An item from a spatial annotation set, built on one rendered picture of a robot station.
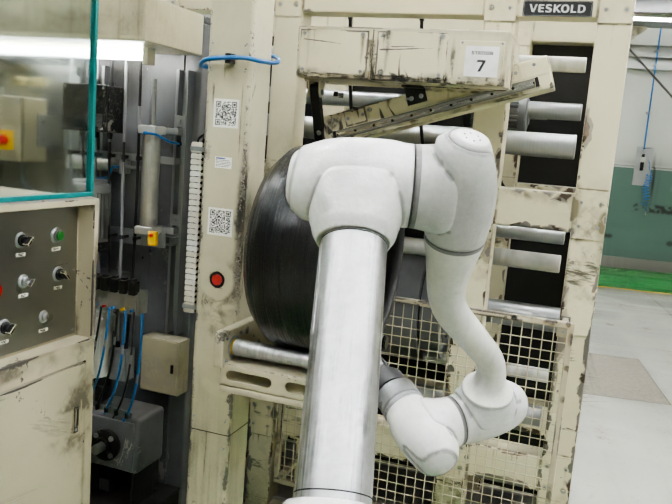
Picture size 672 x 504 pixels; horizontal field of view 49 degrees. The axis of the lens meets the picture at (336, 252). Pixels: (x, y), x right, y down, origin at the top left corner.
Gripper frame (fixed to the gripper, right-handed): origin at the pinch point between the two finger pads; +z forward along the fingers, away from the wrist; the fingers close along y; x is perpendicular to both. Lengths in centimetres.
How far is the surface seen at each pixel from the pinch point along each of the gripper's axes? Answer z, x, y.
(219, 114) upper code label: 61, -9, -34
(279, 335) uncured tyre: 16.2, -14.2, 7.5
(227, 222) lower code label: 48, -16, -9
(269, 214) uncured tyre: 25.0, -9.0, -22.3
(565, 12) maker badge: 57, 97, -38
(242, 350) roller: 23.7, -23.1, 15.0
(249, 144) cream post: 54, -4, -26
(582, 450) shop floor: 65, 138, 200
